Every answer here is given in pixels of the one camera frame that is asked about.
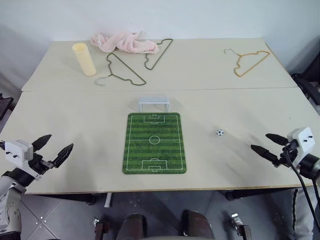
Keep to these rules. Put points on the small grey toy goal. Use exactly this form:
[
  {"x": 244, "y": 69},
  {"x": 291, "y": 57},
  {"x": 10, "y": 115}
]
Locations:
[{"x": 153, "y": 103}]

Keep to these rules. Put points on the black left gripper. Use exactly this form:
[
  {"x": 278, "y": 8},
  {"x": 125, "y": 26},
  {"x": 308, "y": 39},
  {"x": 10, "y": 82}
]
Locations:
[{"x": 40, "y": 162}]

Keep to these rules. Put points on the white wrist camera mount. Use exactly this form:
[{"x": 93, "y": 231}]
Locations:
[
  {"x": 17, "y": 153},
  {"x": 301, "y": 141}
]

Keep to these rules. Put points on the cream cylindrical tube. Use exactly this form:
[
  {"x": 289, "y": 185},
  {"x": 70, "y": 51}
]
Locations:
[{"x": 83, "y": 58}]

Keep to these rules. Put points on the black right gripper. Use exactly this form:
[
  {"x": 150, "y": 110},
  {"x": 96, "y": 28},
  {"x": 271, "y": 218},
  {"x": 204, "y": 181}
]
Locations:
[{"x": 287, "y": 152}]

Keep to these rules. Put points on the green hanger with metal hook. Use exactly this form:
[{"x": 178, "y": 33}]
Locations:
[{"x": 122, "y": 71}]

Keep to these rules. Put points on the pink fluffy towel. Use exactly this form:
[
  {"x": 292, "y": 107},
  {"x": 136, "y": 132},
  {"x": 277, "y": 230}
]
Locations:
[{"x": 130, "y": 42}]

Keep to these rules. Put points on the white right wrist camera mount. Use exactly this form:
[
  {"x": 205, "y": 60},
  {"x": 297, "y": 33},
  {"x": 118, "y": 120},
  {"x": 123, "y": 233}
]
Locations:
[{"x": 301, "y": 141}]

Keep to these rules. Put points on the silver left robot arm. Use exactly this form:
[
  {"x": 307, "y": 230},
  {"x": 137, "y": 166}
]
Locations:
[{"x": 11, "y": 190}]

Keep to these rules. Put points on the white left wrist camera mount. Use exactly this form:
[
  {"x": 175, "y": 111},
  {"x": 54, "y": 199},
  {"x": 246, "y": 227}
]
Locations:
[{"x": 17, "y": 153}]

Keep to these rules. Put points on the black chair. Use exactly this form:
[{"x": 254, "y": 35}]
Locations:
[{"x": 308, "y": 88}]

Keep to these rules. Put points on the black object at edge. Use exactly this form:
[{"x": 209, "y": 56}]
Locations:
[{"x": 5, "y": 105}]

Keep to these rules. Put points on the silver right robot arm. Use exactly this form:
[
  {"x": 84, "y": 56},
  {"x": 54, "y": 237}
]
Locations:
[{"x": 311, "y": 168}]

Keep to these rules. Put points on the tiny soccer ball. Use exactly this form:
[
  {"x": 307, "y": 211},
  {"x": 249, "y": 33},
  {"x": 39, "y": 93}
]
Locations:
[{"x": 219, "y": 132}]

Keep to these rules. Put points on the dark rounded robot leg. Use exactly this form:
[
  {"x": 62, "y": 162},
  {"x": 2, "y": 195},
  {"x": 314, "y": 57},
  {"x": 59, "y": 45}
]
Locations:
[
  {"x": 132, "y": 226},
  {"x": 196, "y": 225}
]

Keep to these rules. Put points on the yellow clothes hanger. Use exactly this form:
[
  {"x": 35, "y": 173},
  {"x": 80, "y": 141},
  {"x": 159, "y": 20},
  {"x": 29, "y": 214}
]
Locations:
[{"x": 250, "y": 61}]

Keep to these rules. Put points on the green soccer field mat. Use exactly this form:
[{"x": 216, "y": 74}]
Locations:
[{"x": 154, "y": 143}]

